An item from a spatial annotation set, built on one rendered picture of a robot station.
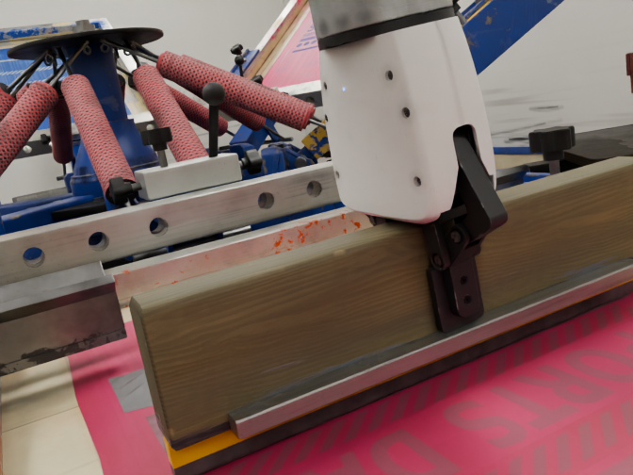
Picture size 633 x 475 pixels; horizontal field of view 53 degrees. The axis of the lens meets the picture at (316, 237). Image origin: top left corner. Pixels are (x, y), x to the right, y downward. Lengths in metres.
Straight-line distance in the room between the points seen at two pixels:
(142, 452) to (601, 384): 0.26
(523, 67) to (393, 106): 2.84
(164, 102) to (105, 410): 0.74
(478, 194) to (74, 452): 0.27
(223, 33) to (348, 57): 4.63
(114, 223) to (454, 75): 0.50
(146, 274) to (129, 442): 0.31
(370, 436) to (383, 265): 0.09
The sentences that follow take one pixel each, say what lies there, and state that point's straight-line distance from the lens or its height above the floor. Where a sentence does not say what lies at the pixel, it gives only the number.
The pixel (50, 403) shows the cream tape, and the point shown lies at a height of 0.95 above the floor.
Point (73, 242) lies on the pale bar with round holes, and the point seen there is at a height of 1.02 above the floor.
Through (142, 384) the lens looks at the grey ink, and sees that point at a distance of 0.47.
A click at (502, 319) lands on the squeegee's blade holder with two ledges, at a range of 0.40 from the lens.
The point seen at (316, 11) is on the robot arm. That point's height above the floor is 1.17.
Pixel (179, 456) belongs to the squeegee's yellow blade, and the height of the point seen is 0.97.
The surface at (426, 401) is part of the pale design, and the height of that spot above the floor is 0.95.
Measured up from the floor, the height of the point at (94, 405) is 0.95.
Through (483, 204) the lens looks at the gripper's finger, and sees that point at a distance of 0.33.
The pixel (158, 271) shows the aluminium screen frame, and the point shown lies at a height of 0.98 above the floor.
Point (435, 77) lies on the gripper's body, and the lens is 0.32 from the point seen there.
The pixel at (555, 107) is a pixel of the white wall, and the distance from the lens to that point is 3.05.
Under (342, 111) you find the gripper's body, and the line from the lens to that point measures 0.37.
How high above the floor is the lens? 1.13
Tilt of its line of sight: 12 degrees down
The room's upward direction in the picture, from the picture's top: 10 degrees counter-clockwise
